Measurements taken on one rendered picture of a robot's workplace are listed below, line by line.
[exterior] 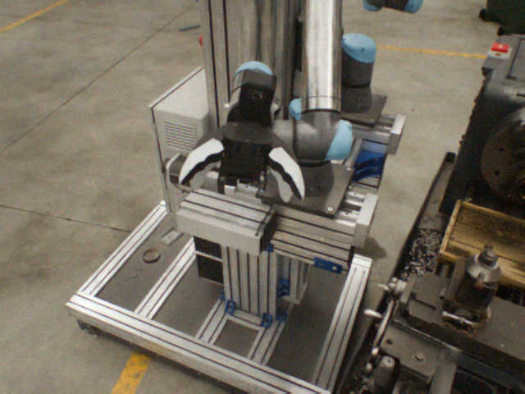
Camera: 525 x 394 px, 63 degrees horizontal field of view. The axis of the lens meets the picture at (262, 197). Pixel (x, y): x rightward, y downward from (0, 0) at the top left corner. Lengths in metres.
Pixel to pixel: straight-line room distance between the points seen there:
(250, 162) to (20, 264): 2.39
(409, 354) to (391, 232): 1.68
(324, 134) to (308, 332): 1.35
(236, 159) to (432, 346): 0.81
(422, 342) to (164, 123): 1.00
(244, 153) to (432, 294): 0.80
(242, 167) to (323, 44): 0.33
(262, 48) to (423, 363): 0.84
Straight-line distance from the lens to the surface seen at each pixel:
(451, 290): 1.22
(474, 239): 1.59
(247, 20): 0.98
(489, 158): 1.66
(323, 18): 0.87
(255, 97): 0.58
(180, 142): 1.48
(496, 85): 1.74
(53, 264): 2.81
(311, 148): 0.80
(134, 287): 2.25
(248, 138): 0.60
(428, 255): 1.94
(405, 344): 1.23
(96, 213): 3.05
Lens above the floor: 1.91
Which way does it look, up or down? 40 degrees down
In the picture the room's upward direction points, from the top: straight up
